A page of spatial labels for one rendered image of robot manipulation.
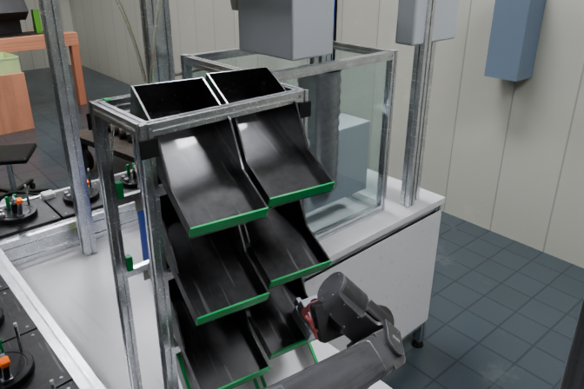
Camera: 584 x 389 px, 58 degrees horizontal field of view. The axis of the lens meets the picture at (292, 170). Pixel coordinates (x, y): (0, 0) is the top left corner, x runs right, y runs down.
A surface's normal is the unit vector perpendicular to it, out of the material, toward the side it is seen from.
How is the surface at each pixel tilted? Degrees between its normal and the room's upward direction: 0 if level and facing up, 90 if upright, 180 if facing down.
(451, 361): 0
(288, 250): 25
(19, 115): 90
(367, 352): 38
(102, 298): 0
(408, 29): 90
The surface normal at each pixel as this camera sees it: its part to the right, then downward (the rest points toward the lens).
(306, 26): 0.67, 0.29
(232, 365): 0.23, -0.70
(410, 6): -0.74, 0.25
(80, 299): 0.00, -0.92
